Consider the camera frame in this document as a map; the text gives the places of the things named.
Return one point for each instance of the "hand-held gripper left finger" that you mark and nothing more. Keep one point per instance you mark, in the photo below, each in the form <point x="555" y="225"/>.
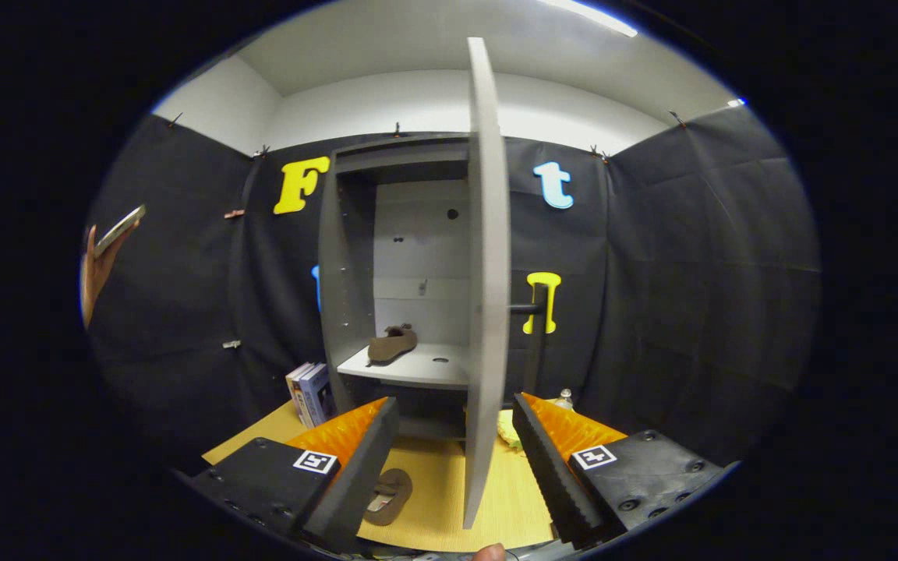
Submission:
<point x="359" y="475"/>

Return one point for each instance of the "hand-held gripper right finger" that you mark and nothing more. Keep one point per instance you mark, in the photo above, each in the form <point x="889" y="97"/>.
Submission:
<point x="554" y="467"/>

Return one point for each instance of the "brown shoe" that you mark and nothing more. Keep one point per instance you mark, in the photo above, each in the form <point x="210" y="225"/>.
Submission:
<point x="393" y="343"/>
<point x="390" y="499"/>

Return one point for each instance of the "grey shoe cabinet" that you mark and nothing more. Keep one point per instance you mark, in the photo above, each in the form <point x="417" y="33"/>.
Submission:
<point x="351" y="257"/>

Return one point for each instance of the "beige shoe cabinet door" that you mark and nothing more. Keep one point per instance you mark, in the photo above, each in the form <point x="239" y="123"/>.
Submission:
<point x="488" y="234"/>

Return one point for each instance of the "silver smartphone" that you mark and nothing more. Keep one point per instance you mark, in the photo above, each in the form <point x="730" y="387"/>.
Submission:
<point x="120" y="228"/>

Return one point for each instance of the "yellow cloth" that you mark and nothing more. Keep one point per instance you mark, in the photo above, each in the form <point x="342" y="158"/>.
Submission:
<point x="510" y="430"/>

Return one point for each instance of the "small clear bottle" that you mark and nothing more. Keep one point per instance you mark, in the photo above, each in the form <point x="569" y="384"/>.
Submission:
<point x="566" y="399"/>

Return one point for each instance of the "blue book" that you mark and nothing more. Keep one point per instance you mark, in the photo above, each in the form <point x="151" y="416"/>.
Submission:
<point x="318" y="393"/>

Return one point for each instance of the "black backdrop cloth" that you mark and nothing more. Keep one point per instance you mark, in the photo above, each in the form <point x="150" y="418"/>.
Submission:
<point x="691" y="273"/>

